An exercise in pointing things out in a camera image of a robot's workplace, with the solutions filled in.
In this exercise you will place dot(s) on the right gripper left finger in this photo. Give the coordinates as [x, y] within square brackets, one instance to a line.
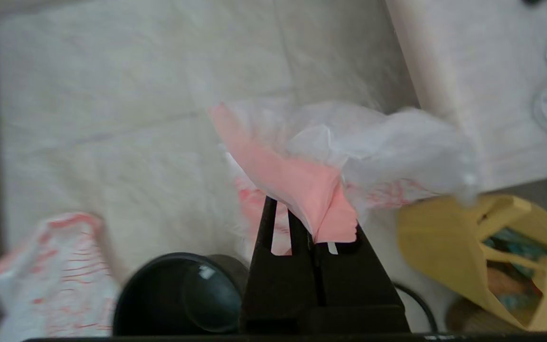
[273, 285]

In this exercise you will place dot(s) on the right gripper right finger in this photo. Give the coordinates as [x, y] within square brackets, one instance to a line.
[359, 280]

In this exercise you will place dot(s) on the black round trash bin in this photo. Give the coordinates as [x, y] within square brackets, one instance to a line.
[159, 294]

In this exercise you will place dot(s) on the used white red-print trash bag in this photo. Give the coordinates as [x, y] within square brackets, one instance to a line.
[397, 152]

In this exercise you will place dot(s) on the yellow fabric tote bag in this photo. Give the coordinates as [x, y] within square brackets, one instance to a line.
[435, 247]

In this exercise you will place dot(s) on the flat white cartoon-print plastic bag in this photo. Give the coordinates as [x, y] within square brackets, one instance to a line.
[64, 285]

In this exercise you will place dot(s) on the grey ribbed cylinder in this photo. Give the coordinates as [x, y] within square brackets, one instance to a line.
[473, 318]

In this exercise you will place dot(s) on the teal patterned item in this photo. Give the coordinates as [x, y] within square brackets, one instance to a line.
[515, 251]

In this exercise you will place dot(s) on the white wood-grain table top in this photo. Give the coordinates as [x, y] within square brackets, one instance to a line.
[468, 71]

